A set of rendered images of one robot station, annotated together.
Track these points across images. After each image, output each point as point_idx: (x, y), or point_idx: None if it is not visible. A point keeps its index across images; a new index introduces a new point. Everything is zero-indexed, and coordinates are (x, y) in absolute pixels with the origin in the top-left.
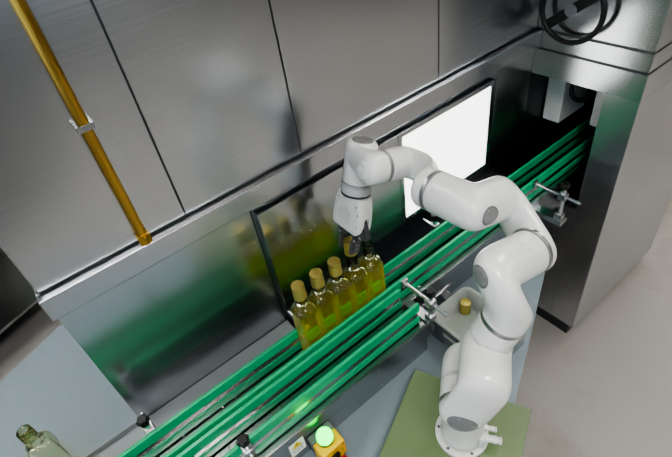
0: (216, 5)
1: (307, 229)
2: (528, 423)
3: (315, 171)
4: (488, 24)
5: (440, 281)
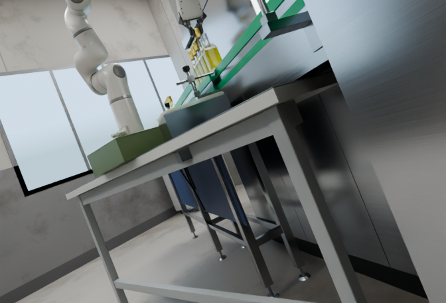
0: None
1: (216, 28)
2: (111, 140)
3: None
4: None
5: (231, 85)
